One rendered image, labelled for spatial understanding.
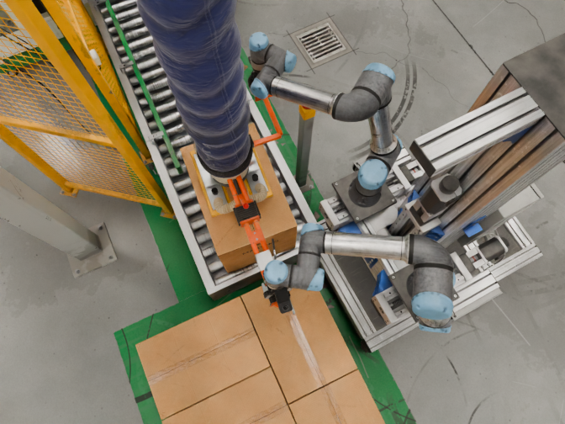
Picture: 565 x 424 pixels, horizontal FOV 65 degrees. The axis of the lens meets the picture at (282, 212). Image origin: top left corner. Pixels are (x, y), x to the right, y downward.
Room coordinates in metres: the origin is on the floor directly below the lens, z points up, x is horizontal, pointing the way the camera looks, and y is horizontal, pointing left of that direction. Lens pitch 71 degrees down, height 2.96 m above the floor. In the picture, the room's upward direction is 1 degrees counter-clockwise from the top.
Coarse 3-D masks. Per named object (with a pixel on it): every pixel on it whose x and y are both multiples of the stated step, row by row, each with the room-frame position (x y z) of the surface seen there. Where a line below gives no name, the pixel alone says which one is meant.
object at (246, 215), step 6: (240, 204) 0.63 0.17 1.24; (252, 204) 0.64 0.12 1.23; (234, 210) 0.61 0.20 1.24; (240, 210) 0.61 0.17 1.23; (246, 210) 0.61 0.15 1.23; (252, 210) 0.61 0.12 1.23; (258, 210) 0.61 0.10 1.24; (240, 216) 0.59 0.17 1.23; (246, 216) 0.59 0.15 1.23; (252, 216) 0.59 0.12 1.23; (258, 216) 0.58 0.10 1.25; (240, 222) 0.56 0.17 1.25; (246, 222) 0.56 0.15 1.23; (252, 222) 0.57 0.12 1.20
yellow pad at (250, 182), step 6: (258, 162) 0.89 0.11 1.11; (252, 174) 0.83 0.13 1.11; (258, 174) 0.83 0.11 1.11; (264, 174) 0.83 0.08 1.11; (246, 180) 0.80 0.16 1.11; (252, 180) 0.80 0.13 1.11; (258, 180) 0.80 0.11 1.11; (264, 180) 0.80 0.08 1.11; (246, 186) 0.77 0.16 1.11; (252, 186) 0.77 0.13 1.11; (252, 192) 0.74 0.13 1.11; (270, 192) 0.74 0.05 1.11
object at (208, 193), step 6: (192, 156) 0.92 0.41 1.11; (198, 162) 0.89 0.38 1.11; (198, 168) 0.86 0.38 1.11; (198, 174) 0.83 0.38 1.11; (204, 186) 0.77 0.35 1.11; (210, 186) 0.77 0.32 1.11; (216, 186) 0.77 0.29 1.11; (222, 186) 0.77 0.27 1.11; (204, 192) 0.75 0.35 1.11; (210, 192) 0.74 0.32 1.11; (216, 192) 0.73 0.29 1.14; (222, 192) 0.74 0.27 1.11; (210, 198) 0.72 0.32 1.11; (222, 198) 0.72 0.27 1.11; (228, 198) 0.72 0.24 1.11; (210, 204) 0.69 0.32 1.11; (210, 210) 0.66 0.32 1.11; (216, 210) 0.66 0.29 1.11
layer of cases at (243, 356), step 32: (256, 288) 0.41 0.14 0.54; (192, 320) 0.24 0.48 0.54; (224, 320) 0.24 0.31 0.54; (256, 320) 0.24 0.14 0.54; (288, 320) 0.24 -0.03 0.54; (320, 320) 0.24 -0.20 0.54; (160, 352) 0.08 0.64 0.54; (192, 352) 0.08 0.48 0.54; (224, 352) 0.08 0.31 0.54; (256, 352) 0.08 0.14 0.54; (288, 352) 0.07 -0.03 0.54; (320, 352) 0.07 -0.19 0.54; (160, 384) -0.07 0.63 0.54; (192, 384) -0.08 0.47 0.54; (224, 384) -0.08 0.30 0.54; (256, 384) -0.08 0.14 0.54; (288, 384) -0.08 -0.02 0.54; (320, 384) -0.08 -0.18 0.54; (352, 384) -0.08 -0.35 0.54; (160, 416) -0.22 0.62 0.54; (192, 416) -0.22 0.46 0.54; (224, 416) -0.22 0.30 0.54; (256, 416) -0.23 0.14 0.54; (288, 416) -0.23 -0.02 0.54; (320, 416) -0.23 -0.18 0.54; (352, 416) -0.23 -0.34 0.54
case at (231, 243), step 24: (192, 144) 1.07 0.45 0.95; (192, 168) 0.94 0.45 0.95; (264, 168) 0.93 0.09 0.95; (216, 216) 0.68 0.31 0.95; (264, 216) 0.68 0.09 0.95; (288, 216) 0.68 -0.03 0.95; (216, 240) 0.57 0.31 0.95; (240, 240) 0.57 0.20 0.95; (288, 240) 0.62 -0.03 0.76; (240, 264) 0.52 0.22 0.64
